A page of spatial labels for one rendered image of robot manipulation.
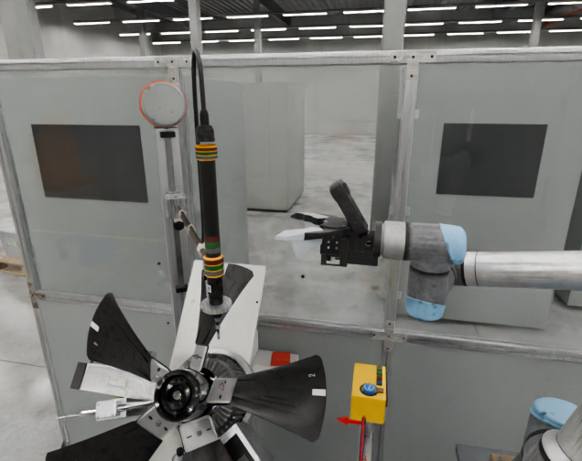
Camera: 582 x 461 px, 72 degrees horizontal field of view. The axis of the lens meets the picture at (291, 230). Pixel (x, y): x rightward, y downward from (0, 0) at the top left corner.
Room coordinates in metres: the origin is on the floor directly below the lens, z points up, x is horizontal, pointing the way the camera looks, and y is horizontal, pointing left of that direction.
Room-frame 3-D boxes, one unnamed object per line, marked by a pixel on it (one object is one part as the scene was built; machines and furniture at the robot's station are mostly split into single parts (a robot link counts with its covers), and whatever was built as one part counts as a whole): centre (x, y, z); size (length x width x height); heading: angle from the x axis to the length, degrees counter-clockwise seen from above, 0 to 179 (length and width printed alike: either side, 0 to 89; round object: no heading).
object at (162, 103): (1.48, 0.45, 1.88); 0.16 x 0.07 x 0.16; 113
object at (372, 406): (1.03, -0.24, 1.02); 0.16 x 0.10 x 0.11; 168
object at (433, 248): (0.72, -0.27, 1.63); 0.11 x 0.08 x 0.09; 78
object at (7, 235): (4.56, 3.10, 0.31); 0.60 x 0.42 x 0.33; 159
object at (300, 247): (0.72, -0.02, 1.63); 0.09 x 0.03 x 0.06; 114
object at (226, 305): (0.83, 0.18, 1.49); 0.09 x 0.07 x 0.10; 23
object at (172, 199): (1.39, 0.41, 1.54); 0.10 x 0.07 x 0.09; 23
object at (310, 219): (0.83, -0.04, 1.63); 0.09 x 0.03 x 0.06; 42
